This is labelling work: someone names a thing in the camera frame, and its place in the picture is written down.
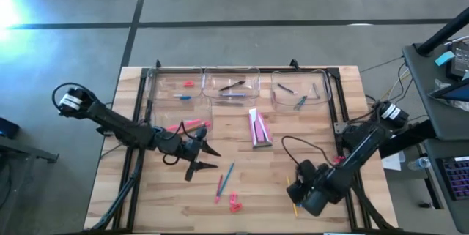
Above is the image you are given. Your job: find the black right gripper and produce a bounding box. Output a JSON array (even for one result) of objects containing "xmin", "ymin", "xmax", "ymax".
[{"xmin": 286, "ymin": 165, "xmax": 333, "ymax": 217}]

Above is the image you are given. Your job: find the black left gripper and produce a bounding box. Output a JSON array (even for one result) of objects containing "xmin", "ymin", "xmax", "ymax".
[{"xmin": 152, "ymin": 132, "xmax": 221, "ymax": 182}]

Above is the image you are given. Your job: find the blue pencil pink cap eraser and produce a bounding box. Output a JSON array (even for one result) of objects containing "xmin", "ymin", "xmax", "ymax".
[{"xmin": 214, "ymin": 160, "xmax": 236, "ymax": 205}]

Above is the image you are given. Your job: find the pink marker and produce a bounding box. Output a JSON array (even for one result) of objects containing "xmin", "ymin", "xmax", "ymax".
[{"xmin": 165, "ymin": 118, "xmax": 202, "ymax": 133}]

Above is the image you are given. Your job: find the clear plastic bin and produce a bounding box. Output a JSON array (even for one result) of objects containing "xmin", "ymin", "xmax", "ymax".
[
  {"xmin": 145, "ymin": 67, "xmax": 204, "ymax": 100},
  {"xmin": 270, "ymin": 68, "xmax": 333, "ymax": 113},
  {"xmin": 151, "ymin": 97, "xmax": 215, "ymax": 141},
  {"xmin": 202, "ymin": 65, "xmax": 262, "ymax": 107}
]

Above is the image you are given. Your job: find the black pen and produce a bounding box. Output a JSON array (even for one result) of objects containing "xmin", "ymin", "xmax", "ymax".
[{"xmin": 218, "ymin": 80, "xmax": 247, "ymax": 92}]

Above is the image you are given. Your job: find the black crayon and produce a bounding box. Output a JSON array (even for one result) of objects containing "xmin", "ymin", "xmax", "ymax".
[{"xmin": 276, "ymin": 83, "xmax": 297, "ymax": 95}]

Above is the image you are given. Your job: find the white paper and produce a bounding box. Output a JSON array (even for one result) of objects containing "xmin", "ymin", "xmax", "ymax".
[{"xmin": 380, "ymin": 149, "xmax": 407, "ymax": 172}]

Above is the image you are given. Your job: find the clear water bottle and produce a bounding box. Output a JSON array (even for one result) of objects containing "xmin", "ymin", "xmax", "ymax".
[{"xmin": 407, "ymin": 156, "xmax": 432, "ymax": 171}]

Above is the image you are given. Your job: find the black desk support beam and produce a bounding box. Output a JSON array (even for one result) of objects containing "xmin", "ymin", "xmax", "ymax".
[{"xmin": 377, "ymin": 119, "xmax": 437, "ymax": 159}]

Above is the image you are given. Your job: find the grey side desk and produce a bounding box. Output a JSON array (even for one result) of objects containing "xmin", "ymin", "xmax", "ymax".
[
  {"xmin": 424, "ymin": 139, "xmax": 469, "ymax": 234},
  {"xmin": 402, "ymin": 42, "xmax": 469, "ymax": 141}
]

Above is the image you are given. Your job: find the laptop purple backlit keyboard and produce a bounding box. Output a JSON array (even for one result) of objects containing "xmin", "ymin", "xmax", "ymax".
[{"xmin": 435, "ymin": 156, "xmax": 469, "ymax": 201}]

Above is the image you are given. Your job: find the open laptop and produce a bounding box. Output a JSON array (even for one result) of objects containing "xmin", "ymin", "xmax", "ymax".
[{"xmin": 428, "ymin": 77, "xmax": 469, "ymax": 102}]

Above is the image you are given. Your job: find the blue sticky note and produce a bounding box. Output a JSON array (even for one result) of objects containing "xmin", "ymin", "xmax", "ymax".
[{"xmin": 434, "ymin": 50, "xmax": 456, "ymax": 67}]

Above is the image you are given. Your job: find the black device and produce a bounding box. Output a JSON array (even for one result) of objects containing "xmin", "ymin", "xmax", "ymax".
[{"xmin": 449, "ymin": 40, "xmax": 469, "ymax": 79}]

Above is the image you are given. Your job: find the black pole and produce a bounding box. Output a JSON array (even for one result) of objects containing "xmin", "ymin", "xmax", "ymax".
[{"xmin": 416, "ymin": 7, "xmax": 469, "ymax": 57}]

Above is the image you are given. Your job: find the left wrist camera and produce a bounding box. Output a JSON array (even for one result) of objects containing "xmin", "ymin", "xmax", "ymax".
[{"xmin": 193, "ymin": 127, "xmax": 209, "ymax": 141}]

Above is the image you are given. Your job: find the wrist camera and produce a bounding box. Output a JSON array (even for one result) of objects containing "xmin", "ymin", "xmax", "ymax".
[
  {"xmin": 193, "ymin": 127, "xmax": 209, "ymax": 141},
  {"xmin": 297, "ymin": 159, "xmax": 318, "ymax": 179}
]

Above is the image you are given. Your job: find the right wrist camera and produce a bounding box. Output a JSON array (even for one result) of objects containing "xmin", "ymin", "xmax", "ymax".
[{"xmin": 297, "ymin": 159, "xmax": 318, "ymax": 179}]

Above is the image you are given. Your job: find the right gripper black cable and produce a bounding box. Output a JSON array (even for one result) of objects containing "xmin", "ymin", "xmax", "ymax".
[{"xmin": 281, "ymin": 135, "xmax": 335, "ymax": 172}]

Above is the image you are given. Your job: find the black table frame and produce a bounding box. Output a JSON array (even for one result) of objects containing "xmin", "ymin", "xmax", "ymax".
[{"xmin": 89, "ymin": 59, "xmax": 395, "ymax": 233}]

